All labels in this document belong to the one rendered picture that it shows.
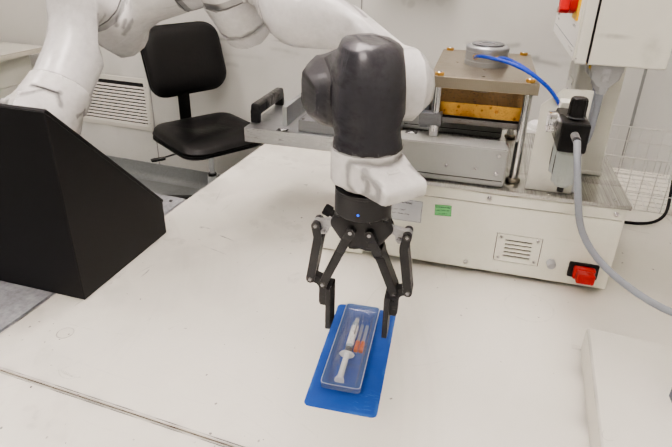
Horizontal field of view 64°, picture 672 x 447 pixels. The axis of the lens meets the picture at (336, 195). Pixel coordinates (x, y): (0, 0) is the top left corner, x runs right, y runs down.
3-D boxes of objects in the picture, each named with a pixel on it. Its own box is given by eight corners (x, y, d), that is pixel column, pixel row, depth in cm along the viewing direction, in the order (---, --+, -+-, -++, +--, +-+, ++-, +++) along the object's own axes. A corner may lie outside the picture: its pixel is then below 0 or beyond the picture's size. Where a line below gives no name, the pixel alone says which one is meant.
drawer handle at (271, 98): (284, 104, 125) (284, 87, 123) (259, 123, 112) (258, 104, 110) (276, 103, 125) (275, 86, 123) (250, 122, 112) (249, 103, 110)
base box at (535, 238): (578, 212, 127) (595, 143, 119) (607, 306, 94) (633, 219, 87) (356, 183, 139) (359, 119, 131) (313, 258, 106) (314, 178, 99)
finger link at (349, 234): (357, 233, 71) (347, 228, 71) (322, 293, 76) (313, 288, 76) (362, 219, 74) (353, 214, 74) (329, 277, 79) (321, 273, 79)
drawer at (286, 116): (403, 127, 123) (406, 94, 120) (386, 161, 104) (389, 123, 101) (281, 115, 130) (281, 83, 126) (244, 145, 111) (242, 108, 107)
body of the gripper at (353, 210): (400, 176, 72) (395, 237, 76) (338, 170, 74) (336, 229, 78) (393, 200, 66) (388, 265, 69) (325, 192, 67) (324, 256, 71)
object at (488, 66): (554, 100, 115) (566, 37, 109) (572, 148, 87) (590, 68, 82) (439, 90, 120) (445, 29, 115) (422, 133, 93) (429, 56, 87)
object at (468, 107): (521, 101, 113) (529, 55, 109) (526, 133, 94) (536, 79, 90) (439, 94, 117) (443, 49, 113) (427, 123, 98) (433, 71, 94)
